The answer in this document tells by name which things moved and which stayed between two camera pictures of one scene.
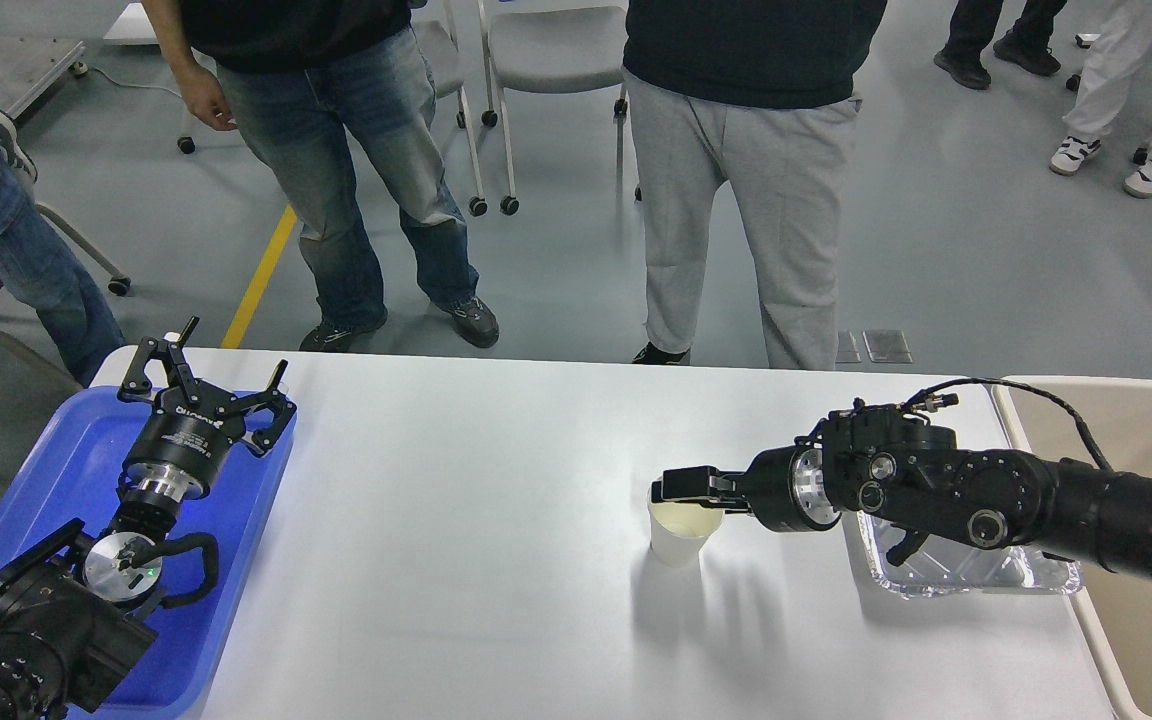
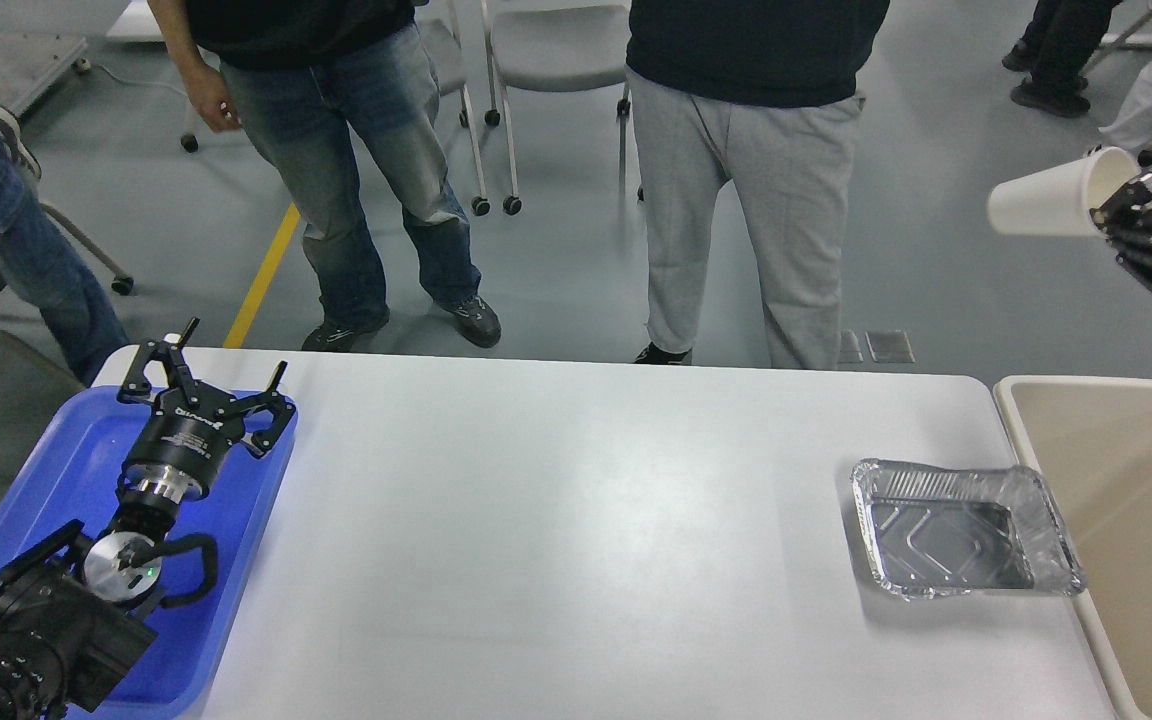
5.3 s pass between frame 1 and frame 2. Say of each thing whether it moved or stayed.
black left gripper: stayed
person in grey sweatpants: stayed
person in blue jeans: stayed
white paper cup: moved
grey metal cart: stayed
